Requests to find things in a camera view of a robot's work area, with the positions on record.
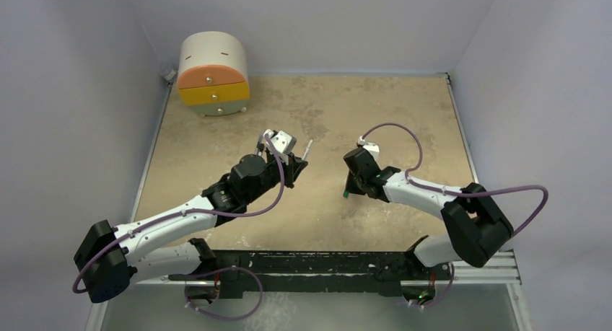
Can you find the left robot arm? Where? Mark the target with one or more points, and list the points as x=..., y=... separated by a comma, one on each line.
x=106, y=259

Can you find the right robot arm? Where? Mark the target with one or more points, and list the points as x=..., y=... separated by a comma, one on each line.
x=476, y=228

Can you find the small three-drawer pastel cabinet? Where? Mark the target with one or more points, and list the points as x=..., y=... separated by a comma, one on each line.
x=213, y=74

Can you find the white marker black tip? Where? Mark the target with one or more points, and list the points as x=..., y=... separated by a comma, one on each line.
x=307, y=150

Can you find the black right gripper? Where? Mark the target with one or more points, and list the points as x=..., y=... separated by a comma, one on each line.
x=356, y=186

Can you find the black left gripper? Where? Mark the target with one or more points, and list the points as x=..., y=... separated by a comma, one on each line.
x=292, y=169

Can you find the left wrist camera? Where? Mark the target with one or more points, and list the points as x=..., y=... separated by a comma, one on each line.
x=281, y=141

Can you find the blue pen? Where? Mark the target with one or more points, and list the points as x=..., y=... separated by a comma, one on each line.
x=259, y=146

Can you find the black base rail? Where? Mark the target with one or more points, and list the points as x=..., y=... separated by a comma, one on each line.
x=388, y=274

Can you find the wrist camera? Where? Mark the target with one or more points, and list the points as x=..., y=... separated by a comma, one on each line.
x=371, y=147
x=281, y=141

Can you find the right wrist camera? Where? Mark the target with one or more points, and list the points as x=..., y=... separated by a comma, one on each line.
x=371, y=147

